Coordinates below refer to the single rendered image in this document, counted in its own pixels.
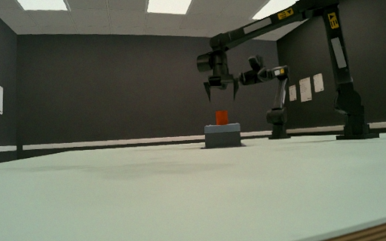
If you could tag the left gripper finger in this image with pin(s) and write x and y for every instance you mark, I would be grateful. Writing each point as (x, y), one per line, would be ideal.
(207, 88)
(236, 86)

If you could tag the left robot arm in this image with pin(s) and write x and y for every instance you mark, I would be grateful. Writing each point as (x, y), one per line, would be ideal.
(348, 101)

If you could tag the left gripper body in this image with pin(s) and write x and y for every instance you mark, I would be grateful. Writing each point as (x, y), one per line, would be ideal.
(220, 77)

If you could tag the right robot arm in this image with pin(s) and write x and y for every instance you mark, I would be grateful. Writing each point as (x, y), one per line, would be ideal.
(277, 118)

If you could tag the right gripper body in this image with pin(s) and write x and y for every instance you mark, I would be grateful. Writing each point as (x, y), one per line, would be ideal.
(251, 77)

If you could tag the orange-red peg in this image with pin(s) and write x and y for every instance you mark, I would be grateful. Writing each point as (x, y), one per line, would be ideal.
(221, 118)

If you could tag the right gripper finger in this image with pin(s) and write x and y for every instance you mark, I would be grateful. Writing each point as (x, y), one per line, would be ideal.
(264, 77)
(241, 78)

